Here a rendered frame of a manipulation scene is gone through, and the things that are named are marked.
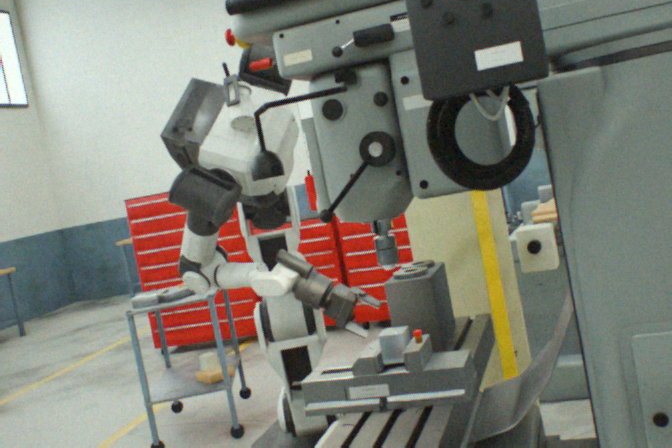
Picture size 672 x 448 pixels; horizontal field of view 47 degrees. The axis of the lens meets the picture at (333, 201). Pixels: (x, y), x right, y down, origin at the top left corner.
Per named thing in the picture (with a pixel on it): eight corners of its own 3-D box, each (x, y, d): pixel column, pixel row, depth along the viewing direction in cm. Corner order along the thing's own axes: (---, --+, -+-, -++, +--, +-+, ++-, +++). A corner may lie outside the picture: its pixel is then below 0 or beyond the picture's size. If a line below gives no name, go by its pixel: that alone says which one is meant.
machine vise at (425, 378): (303, 417, 163) (293, 366, 162) (324, 392, 177) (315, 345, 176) (469, 402, 152) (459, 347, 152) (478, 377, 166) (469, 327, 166)
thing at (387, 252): (402, 260, 170) (398, 237, 170) (395, 264, 166) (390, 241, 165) (383, 262, 172) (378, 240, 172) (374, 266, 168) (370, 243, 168)
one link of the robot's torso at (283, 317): (267, 340, 245) (239, 194, 247) (322, 330, 245) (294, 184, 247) (262, 347, 229) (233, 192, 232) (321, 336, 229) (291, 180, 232)
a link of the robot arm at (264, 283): (289, 297, 200) (248, 297, 207) (305, 276, 206) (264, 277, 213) (280, 276, 197) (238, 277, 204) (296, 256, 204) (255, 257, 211)
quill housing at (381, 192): (326, 230, 161) (296, 77, 159) (352, 218, 181) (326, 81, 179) (416, 215, 155) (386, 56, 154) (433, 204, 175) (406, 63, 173)
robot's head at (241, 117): (234, 138, 197) (227, 118, 189) (230, 106, 202) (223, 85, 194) (260, 133, 197) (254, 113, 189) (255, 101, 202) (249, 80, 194)
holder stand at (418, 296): (396, 356, 196) (382, 278, 195) (413, 333, 217) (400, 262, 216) (444, 351, 193) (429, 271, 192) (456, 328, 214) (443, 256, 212)
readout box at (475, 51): (421, 101, 125) (397, -30, 124) (431, 102, 134) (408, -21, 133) (549, 74, 119) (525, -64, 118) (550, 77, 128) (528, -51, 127)
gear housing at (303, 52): (278, 80, 159) (268, 31, 158) (315, 84, 182) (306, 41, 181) (439, 42, 149) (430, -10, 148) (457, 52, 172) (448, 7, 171)
